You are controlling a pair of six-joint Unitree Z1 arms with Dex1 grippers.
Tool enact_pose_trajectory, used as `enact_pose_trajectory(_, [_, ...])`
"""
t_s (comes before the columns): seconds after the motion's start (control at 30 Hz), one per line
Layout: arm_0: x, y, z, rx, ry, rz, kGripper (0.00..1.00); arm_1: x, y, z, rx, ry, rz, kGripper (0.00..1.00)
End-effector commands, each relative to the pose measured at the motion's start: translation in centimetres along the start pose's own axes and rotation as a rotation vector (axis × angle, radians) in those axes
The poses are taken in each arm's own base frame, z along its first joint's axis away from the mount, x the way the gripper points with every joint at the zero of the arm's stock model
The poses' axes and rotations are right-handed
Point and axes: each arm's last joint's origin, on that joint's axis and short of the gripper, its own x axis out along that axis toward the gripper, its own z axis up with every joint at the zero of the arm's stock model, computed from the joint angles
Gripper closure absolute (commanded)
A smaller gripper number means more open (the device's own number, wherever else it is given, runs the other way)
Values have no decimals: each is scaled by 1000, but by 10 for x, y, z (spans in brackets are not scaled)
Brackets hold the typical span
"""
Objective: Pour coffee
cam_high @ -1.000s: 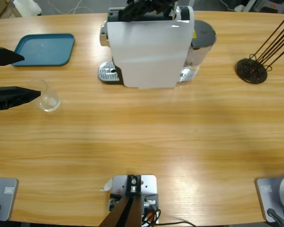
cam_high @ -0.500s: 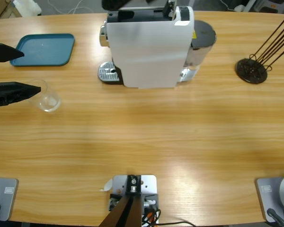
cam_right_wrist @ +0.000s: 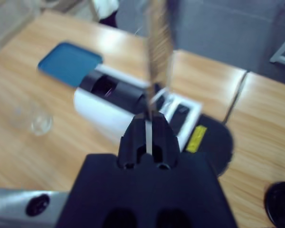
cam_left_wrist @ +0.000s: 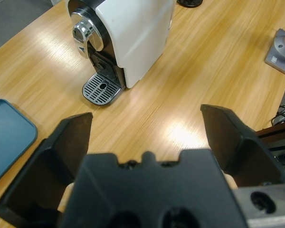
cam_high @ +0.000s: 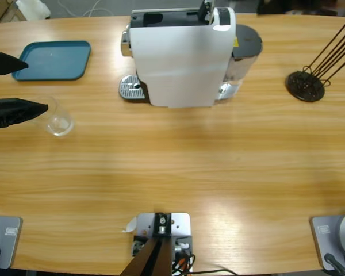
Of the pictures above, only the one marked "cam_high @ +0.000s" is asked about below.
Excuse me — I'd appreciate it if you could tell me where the black cable at white block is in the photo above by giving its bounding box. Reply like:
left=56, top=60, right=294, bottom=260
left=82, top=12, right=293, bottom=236
left=172, top=252, right=238, bottom=276

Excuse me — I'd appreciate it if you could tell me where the white paper label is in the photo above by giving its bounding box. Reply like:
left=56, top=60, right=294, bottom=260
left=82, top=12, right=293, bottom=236
left=120, top=217, right=138, bottom=233

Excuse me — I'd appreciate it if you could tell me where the teal plastic tray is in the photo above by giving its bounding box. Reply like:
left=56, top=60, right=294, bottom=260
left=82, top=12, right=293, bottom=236
left=11, top=40, right=92, bottom=82

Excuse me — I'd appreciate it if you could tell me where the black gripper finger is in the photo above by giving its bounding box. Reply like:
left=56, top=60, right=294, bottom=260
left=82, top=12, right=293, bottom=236
left=0, top=51, right=29, bottom=76
left=0, top=97, right=49, bottom=131

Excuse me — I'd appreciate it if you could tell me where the brown cardboard box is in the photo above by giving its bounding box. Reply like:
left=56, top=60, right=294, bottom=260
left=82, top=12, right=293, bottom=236
left=0, top=0, right=27, bottom=25

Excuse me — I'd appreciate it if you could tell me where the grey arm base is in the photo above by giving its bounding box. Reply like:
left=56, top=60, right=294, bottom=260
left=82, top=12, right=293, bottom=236
left=309, top=212, right=345, bottom=271
left=0, top=215, right=23, bottom=270

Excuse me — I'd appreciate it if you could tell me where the white foam packing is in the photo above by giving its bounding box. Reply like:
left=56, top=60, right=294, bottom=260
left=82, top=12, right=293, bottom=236
left=16, top=0, right=51, bottom=21

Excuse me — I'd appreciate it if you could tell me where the white capsule coffee machine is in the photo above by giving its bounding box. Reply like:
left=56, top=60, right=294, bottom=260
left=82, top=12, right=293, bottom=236
left=119, top=7, right=237, bottom=109

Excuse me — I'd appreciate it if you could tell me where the black capsule holder with rods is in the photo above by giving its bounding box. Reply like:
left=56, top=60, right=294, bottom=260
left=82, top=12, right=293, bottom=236
left=286, top=18, right=345, bottom=103

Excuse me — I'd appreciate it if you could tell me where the white block with dark post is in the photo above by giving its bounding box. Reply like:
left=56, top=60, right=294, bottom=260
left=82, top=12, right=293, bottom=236
left=122, top=212, right=194, bottom=276

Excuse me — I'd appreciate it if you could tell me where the white floor cable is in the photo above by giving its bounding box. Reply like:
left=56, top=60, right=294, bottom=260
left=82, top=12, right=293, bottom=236
left=57, top=0, right=105, bottom=18

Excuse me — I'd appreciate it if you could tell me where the clear water tank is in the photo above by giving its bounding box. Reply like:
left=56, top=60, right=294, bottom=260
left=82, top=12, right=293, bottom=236
left=218, top=24, right=264, bottom=101

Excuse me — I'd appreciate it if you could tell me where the clear drinking glass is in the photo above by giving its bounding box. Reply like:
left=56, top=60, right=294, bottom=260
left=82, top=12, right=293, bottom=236
left=31, top=96, right=75, bottom=137

